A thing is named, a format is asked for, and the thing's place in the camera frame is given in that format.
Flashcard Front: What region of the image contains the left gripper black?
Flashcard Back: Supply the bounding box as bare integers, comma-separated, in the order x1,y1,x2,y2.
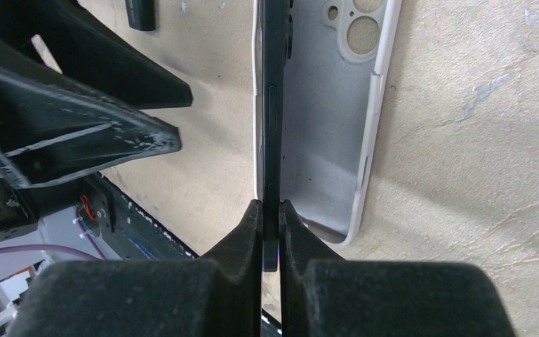
0,58,182,242

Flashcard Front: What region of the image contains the white phone case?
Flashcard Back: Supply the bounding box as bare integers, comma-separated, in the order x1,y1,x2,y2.
251,0,403,246

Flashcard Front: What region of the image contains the black orange marker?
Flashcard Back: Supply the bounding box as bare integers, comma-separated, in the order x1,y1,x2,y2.
125,0,157,32

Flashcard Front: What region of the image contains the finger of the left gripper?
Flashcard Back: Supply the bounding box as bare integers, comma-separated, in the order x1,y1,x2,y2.
0,1,193,109

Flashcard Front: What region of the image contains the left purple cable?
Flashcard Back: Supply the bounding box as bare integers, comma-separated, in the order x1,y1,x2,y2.
0,206,107,263

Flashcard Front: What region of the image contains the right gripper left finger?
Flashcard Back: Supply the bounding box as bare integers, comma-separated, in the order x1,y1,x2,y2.
8,200,263,336

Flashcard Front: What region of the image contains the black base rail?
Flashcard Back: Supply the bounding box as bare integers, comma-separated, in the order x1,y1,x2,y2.
83,174,282,337

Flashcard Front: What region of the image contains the black phone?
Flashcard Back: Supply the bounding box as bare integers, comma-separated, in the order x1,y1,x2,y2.
260,1,293,272

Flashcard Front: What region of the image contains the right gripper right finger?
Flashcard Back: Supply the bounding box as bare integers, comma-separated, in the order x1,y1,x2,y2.
279,201,514,336

